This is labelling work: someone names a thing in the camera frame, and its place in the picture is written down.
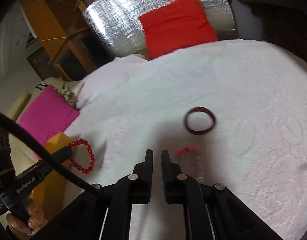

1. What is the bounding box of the dark wooden shelf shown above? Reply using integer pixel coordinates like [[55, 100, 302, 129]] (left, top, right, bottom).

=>
[[229, 0, 307, 68]]

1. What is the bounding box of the person's left hand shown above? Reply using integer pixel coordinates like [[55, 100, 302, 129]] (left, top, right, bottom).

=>
[[6, 199, 48, 237]]

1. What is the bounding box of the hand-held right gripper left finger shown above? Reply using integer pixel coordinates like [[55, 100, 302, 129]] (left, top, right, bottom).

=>
[[53, 149, 154, 240]]

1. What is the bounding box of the cardboard box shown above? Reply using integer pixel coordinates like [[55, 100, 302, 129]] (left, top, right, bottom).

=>
[[31, 132, 91, 220]]

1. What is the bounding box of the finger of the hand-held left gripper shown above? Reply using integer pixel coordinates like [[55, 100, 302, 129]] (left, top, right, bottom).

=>
[[45, 146, 74, 164]]

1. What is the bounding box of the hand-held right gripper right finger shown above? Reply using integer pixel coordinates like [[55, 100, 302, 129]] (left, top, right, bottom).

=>
[[161, 150, 284, 240]]

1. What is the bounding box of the black cable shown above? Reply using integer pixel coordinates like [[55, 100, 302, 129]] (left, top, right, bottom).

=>
[[0, 109, 104, 198]]

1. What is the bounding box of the red bead bracelet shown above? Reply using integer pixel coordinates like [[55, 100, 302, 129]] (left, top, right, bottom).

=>
[[68, 138, 95, 175]]

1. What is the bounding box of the magenta cushion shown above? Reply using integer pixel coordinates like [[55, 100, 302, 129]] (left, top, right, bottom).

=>
[[18, 85, 80, 160]]

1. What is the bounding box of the wooden side table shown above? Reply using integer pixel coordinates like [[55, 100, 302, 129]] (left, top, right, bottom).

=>
[[20, 0, 111, 82]]

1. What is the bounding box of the silver foil insulation sheet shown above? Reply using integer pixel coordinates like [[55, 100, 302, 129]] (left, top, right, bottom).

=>
[[82, 0, 238, 58]]

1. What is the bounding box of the maroon band bracelet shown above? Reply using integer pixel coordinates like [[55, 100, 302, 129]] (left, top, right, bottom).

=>
[[184, 107, 216, 135]]

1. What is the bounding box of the white terry towel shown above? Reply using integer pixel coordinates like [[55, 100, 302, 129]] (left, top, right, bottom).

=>
[[63, 39, 307, 240]]

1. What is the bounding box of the red cushion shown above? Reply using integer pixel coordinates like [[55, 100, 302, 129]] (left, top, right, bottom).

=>
[[138, 0, 218, 60]]

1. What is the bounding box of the patterned cloth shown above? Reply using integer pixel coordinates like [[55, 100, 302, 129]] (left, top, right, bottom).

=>
[[36, 81, 81, 112]]

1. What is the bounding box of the pink bead bracelet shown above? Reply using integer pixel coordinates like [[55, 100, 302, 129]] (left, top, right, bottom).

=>
[[174, 146, 206, 180]]

